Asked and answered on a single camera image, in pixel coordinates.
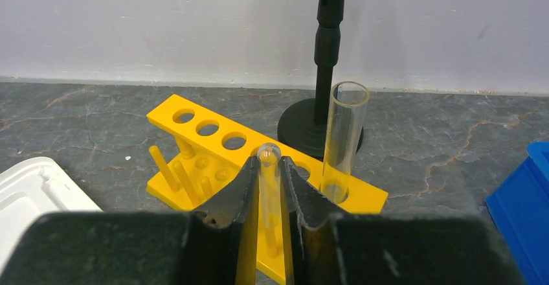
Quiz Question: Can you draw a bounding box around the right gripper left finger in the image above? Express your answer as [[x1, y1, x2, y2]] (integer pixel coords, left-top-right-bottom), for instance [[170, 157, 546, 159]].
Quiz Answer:
[[1, 157, 259, 284]]

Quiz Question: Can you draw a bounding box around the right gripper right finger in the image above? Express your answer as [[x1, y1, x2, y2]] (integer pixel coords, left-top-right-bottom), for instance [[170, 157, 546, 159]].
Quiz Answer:
[[280, 156, 524, 284]]

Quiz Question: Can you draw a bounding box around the short glass tube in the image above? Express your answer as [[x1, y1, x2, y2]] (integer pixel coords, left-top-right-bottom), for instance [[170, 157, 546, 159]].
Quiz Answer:
[[256, 142, 282, 258]]

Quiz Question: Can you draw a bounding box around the white plastic lid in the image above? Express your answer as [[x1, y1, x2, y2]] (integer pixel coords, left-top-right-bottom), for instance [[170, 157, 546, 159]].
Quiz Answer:
[[1, 157, 101, 269]]

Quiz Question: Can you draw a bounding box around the black microphone stand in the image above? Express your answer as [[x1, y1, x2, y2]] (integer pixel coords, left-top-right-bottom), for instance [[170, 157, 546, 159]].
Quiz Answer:
[[277, 0, 344, 161]]

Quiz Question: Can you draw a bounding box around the yellow test tube rack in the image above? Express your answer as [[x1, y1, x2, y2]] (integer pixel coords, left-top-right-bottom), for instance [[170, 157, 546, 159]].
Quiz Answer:
[[146, 94, 388, 284]]

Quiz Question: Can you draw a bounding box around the blue plastic tray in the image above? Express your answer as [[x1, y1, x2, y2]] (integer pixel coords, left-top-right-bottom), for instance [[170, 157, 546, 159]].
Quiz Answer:
[[486, 141, 548, 284]]

